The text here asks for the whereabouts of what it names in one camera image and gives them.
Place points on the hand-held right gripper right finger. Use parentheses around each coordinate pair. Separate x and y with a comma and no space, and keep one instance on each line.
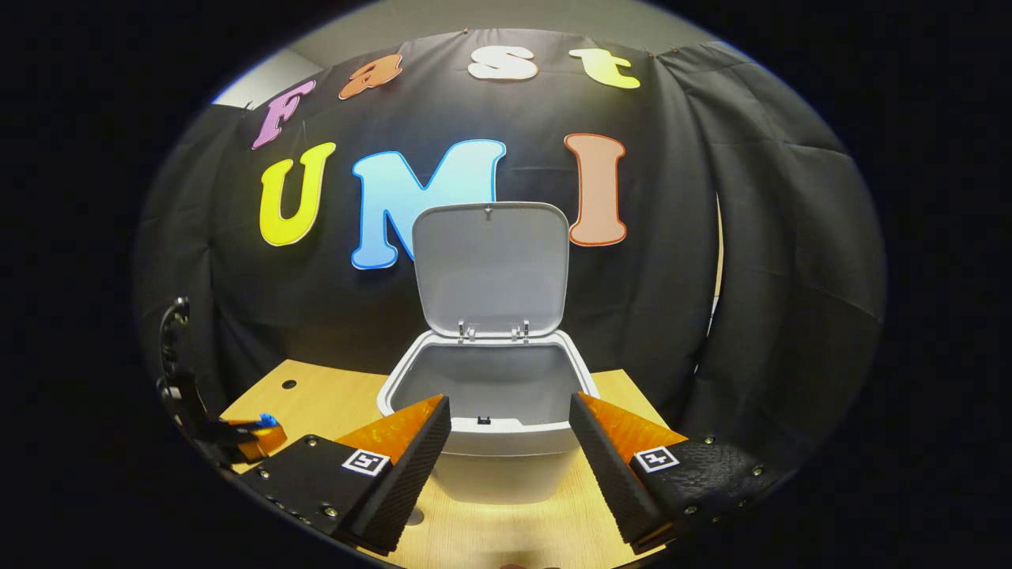
(613,482)

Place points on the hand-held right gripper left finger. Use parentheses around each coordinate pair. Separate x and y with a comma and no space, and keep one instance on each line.
(403,482)

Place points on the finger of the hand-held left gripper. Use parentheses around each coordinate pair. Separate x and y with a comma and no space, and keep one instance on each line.
(245,442)

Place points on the blue paper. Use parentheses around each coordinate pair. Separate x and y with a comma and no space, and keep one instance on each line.
(267,420)

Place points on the white desktop garbage bin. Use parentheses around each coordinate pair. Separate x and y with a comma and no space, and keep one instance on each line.
(490,269)

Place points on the wooden desktop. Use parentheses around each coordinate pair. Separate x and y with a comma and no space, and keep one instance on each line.
(316,403)

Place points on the black backdrop cloth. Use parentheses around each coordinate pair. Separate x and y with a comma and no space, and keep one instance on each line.
(672,276)

